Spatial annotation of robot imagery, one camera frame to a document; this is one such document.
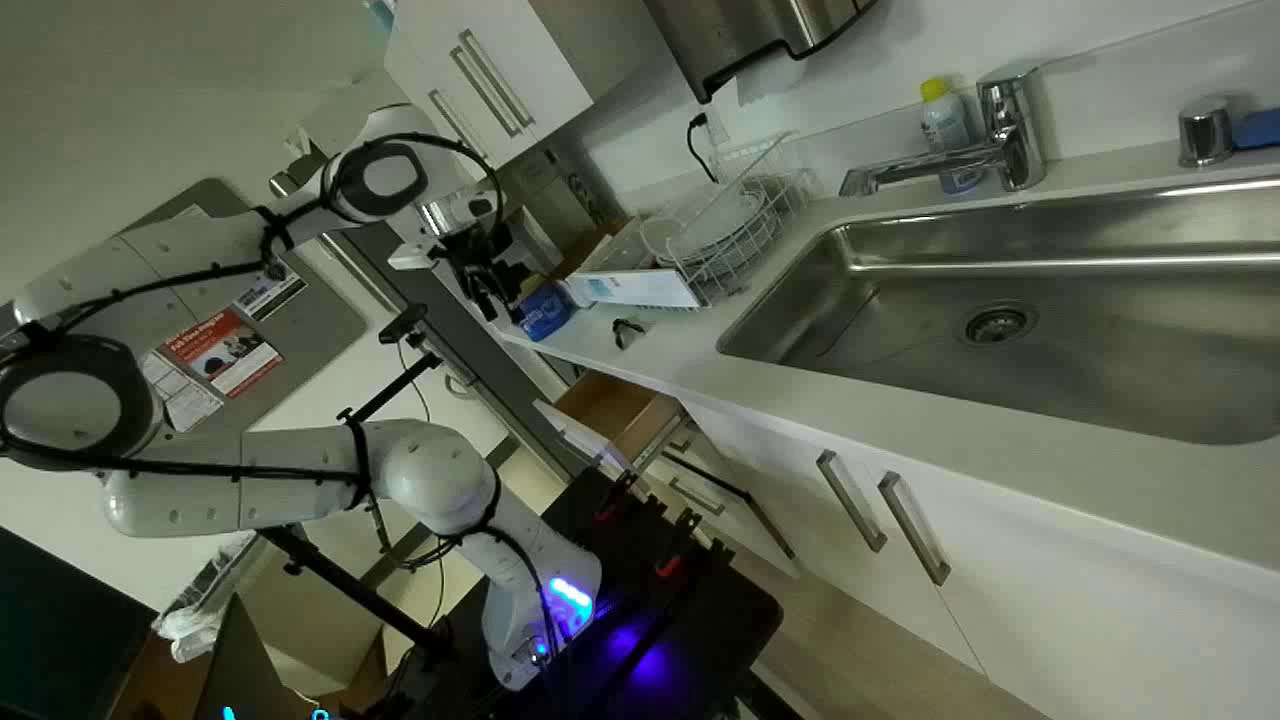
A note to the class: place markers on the large brown cardboard box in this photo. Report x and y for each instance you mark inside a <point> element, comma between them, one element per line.
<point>313,625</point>

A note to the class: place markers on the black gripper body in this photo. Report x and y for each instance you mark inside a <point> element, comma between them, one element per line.
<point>476,255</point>

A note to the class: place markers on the chrome faucet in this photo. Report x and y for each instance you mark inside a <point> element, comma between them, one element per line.
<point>1015,124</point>

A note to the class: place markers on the stack of white plates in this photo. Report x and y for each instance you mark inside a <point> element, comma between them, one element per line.
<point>742,241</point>

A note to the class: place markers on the black monitor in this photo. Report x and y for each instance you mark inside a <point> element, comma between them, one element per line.
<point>55,643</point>

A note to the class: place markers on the wooden drawer with white face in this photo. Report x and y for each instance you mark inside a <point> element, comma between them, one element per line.
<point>621,401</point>

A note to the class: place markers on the small steel cup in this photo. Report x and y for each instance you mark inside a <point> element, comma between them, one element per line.
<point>1207,135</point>

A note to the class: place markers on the white countertop appliance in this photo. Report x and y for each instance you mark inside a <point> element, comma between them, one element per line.
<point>535,244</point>

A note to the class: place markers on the blue sponge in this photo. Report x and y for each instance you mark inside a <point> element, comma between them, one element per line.
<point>1257,128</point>

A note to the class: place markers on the black robot cart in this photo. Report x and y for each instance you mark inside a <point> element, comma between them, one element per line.
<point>692,625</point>

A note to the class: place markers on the white wall cabinet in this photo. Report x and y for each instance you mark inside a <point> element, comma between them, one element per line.
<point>414,55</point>

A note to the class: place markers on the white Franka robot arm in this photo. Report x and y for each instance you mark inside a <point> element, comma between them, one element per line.
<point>425,474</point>

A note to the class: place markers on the black clamp with red grip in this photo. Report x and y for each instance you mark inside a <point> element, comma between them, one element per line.
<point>604,513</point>
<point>667,566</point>

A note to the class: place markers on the stainless steel sink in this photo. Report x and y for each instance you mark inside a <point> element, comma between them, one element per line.
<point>1067,334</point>

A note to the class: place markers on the steel paper towel dispenser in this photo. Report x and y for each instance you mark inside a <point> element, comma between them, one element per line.
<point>744,35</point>

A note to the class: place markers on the grey notice board with posters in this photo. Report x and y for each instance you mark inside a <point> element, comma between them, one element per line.
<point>220,351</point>

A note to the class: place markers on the white crumpled cloth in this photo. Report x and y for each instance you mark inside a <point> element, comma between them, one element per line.
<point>195,625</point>

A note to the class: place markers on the white counter cabinet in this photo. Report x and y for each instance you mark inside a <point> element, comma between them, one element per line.
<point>1067,603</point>

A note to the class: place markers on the blue and white box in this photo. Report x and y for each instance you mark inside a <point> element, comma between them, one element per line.
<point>545,312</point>

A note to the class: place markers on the long black tripod pole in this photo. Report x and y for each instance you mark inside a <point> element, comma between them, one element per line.
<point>351,582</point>

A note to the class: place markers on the dark grey tall panel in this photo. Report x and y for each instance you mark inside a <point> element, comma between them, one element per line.
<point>495,375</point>

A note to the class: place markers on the small brown cardboard box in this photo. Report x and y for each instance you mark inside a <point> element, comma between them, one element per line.
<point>588,255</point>

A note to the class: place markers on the black tongs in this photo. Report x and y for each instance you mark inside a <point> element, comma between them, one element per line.
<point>627,334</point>

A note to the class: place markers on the soap bottle with yellow cap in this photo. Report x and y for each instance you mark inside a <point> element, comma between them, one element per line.
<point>945,122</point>

